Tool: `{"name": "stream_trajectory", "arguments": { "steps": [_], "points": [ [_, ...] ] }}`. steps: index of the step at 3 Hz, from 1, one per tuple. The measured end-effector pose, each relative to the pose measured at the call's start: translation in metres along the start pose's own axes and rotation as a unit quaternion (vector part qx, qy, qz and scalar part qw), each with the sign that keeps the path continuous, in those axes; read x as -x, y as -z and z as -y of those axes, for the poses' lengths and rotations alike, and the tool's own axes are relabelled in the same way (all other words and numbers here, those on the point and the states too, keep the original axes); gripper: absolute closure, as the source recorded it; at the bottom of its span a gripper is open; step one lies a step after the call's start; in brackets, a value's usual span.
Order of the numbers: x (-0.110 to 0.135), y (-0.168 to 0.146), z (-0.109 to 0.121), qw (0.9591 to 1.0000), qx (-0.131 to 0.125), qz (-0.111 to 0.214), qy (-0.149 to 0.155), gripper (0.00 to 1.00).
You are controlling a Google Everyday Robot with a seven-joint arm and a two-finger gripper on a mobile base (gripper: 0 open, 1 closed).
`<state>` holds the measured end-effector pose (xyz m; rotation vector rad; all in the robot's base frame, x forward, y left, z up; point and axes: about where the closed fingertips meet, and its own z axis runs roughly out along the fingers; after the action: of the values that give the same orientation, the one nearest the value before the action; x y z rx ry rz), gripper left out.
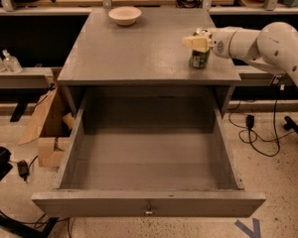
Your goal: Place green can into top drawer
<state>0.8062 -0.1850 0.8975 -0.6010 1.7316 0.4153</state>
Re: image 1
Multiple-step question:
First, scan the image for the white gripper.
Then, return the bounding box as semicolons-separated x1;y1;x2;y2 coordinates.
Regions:
183;27;237;59

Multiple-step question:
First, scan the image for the green soda can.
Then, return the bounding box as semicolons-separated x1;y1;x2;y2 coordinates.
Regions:
189;50;210;68

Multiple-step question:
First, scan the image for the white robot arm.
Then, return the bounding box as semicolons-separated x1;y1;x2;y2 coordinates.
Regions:
183;22;298;88

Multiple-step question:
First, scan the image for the open grey top drawer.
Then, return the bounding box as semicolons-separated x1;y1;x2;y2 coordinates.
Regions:
33;94;265;217

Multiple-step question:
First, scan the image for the metal drawer knob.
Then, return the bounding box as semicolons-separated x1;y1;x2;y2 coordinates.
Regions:
144;203;154;216

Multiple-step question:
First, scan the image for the grey shelf right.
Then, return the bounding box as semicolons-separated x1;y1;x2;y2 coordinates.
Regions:
234;64;298;87

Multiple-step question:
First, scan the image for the grey shelf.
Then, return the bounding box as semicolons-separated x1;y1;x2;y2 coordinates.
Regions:
0;67;55;89
234;64;298;87

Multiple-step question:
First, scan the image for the white ceramic bowl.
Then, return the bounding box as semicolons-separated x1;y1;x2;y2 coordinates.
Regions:
108;6;141;26

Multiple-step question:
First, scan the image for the grey wooden cabinet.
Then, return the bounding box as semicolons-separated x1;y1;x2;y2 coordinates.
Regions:
58;7;240;112

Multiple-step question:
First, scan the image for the black power adapter right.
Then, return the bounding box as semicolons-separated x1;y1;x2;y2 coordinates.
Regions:
246;115;254;130

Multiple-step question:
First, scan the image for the black power adapter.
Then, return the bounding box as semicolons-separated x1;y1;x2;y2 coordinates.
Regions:
246;115;254;130
17;160;29;180

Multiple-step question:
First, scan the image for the black stand leg right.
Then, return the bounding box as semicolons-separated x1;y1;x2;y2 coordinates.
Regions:
284;116;298;135

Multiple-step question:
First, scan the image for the cardboard box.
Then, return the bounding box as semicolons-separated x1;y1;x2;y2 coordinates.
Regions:
17;67;76;169

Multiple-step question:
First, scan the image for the grey shelf left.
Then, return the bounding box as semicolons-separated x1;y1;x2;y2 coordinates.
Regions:
0;67;55;89

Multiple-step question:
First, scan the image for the clear sanitizer bottle right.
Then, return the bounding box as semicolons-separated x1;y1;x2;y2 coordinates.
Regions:
3;50;23;73

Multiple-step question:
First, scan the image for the black power adapter left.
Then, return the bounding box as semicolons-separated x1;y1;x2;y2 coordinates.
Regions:
17;160;29;180

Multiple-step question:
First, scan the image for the black stand base left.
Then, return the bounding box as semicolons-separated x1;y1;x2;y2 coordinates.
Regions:
0;215;58;238

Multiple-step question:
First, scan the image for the black floor cable right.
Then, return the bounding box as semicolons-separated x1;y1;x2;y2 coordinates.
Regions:
227;82;298;158

